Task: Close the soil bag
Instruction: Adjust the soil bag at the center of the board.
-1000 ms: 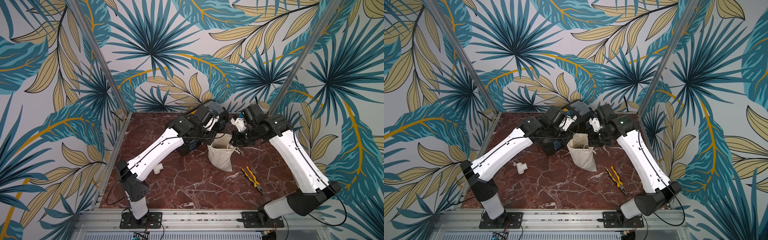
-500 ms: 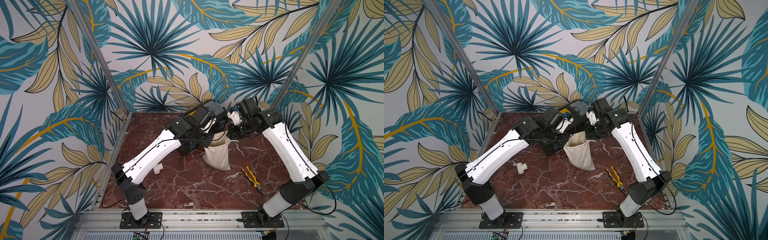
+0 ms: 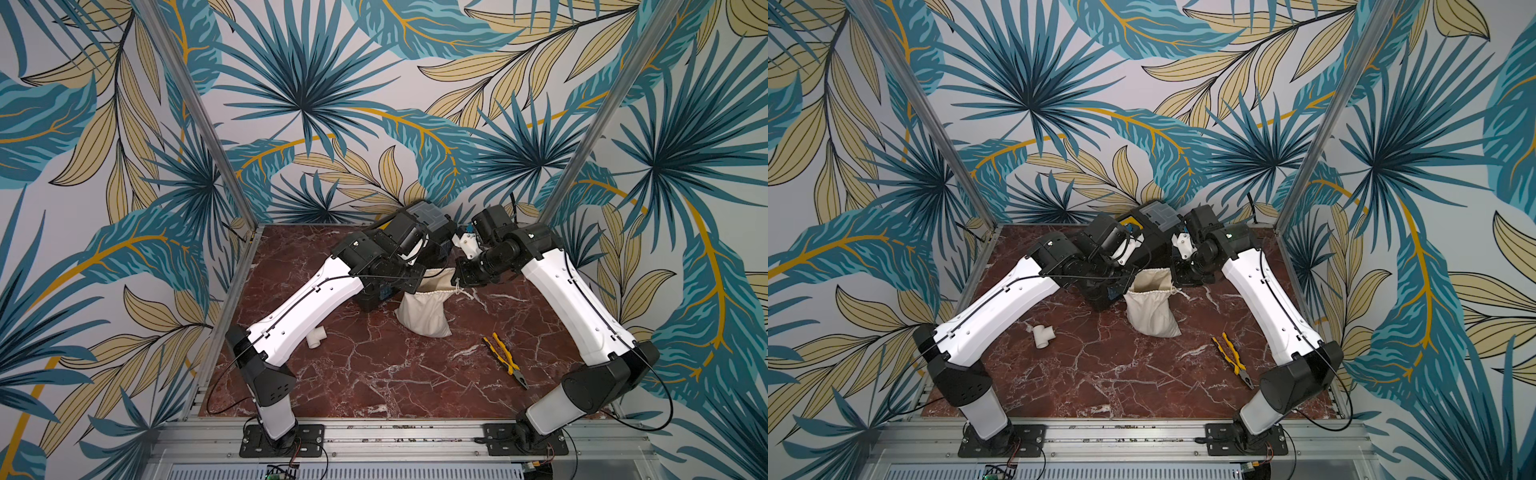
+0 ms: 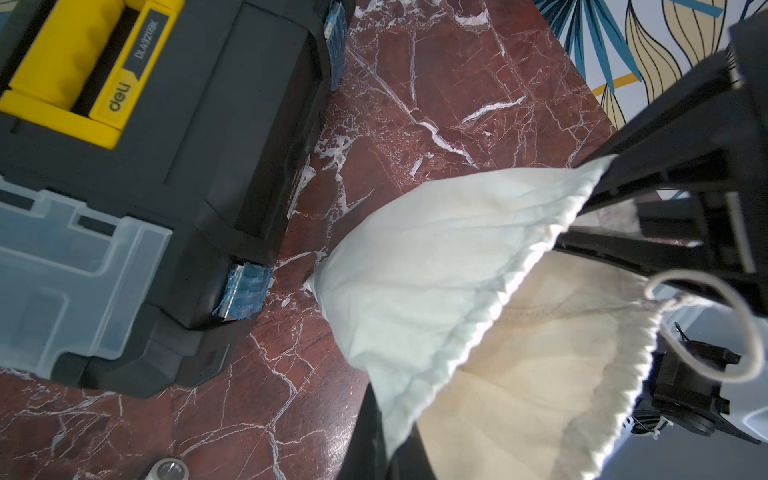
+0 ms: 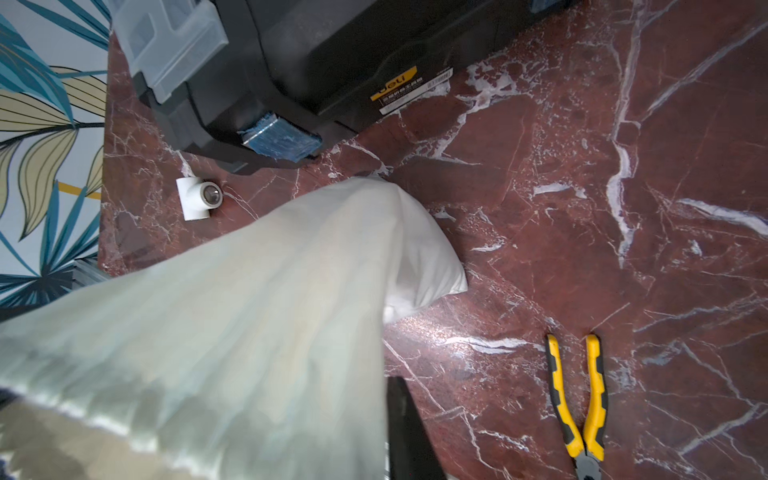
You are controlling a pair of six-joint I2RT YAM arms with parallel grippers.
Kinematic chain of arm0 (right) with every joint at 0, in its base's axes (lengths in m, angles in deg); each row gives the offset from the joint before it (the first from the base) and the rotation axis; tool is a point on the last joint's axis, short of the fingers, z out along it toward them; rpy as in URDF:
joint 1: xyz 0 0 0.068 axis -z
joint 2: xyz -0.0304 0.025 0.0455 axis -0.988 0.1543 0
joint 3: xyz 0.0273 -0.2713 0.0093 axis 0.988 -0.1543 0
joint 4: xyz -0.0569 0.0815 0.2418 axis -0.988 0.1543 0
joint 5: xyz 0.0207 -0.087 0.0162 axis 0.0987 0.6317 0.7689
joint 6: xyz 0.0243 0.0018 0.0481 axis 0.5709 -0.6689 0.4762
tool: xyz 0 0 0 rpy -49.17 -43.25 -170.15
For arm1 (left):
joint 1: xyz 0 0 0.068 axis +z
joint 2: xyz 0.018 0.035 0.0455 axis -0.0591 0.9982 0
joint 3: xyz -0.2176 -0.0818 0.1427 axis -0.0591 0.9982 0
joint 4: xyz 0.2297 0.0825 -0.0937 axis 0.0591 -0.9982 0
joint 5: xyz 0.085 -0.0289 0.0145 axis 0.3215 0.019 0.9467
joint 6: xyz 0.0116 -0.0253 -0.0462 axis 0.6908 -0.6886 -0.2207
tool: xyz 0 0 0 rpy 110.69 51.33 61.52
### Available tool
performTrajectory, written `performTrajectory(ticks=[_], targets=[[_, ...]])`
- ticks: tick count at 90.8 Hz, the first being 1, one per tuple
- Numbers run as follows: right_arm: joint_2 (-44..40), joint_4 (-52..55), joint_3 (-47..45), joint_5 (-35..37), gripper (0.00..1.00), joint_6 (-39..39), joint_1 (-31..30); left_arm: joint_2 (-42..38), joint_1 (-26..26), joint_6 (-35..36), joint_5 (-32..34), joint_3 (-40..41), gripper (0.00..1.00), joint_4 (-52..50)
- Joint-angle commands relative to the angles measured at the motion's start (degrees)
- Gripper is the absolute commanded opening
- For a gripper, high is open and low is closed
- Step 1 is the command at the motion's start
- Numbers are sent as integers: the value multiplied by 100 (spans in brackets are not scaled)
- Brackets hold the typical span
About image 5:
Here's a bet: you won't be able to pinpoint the black plastic toolbox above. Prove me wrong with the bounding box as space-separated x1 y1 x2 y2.
107 1 565 175

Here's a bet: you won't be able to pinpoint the white PVC pipe tee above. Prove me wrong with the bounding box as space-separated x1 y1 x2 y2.
176 177 224 221

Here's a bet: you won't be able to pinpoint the cream cloth drawstring bag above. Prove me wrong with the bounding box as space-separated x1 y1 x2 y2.
1 178 467 479

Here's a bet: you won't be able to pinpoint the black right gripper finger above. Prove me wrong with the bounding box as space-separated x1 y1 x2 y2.
386 377 447 480

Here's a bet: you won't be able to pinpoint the yellow black pliers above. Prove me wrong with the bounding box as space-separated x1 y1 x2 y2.
544 333 610 480

